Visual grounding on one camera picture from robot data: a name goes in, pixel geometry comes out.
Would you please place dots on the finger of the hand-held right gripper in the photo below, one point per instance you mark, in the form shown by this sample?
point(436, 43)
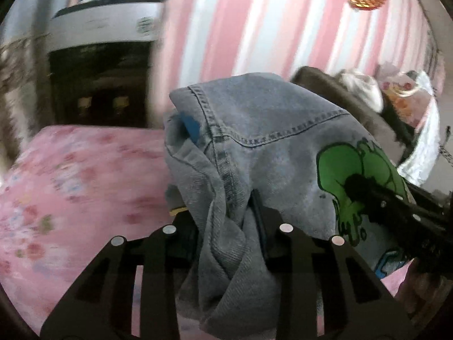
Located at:
point(375, 202)
point(428, 196)

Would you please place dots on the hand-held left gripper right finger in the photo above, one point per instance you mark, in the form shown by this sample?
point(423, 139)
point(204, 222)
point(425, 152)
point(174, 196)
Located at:
point(269, 233)

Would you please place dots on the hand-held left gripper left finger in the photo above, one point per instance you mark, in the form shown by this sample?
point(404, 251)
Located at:
point(155, 255)

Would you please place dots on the blue denim jacket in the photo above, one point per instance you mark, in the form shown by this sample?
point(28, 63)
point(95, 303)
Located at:
point(269, 138)

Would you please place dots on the person's right forearm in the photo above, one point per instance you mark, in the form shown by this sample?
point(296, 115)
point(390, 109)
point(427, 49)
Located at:
point(424, 290)

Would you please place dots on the white blanket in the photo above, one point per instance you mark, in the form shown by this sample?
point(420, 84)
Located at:
point(424, 141)

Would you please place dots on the pink floral bed sheet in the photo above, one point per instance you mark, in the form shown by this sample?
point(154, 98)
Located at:
point(88, 184)

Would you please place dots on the floral pillow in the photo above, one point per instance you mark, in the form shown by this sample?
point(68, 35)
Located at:
point(403, 92)

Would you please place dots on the white appliance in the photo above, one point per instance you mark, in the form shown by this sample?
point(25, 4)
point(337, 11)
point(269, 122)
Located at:
point(102, 60)

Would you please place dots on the blue floral curtain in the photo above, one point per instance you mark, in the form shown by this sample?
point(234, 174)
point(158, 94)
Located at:
point(14, 106)

